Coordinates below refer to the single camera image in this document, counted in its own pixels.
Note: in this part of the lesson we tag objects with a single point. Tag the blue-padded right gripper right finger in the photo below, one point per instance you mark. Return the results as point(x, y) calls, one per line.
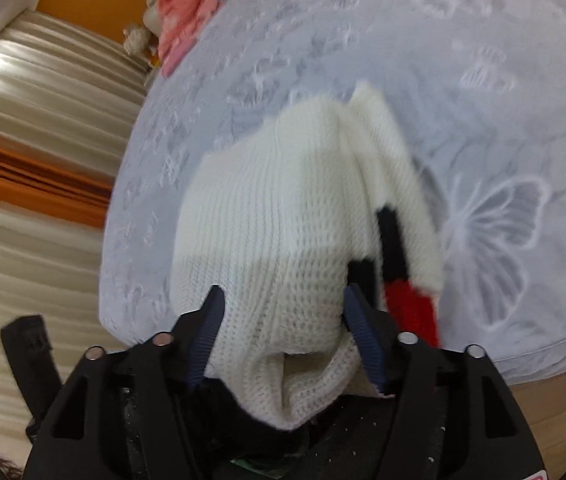
point(359, 318)

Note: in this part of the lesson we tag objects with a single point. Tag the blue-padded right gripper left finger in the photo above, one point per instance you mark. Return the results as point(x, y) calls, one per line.
point(207, 326)

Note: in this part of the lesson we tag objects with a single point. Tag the pink garment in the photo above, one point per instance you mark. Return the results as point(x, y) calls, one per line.
point(182, 22)

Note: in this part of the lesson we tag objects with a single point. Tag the beige striped curtain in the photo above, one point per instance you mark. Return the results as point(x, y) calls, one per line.
point(68, 102)

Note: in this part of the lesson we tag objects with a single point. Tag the white knitted sweater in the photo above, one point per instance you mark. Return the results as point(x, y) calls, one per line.
point(321, 195)

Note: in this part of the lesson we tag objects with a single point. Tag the small plush toy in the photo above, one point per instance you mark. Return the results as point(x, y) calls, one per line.
point(136, 39)

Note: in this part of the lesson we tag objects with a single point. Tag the grey butterfly-pattern bedspread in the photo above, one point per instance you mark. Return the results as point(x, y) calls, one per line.
point(476, 89)

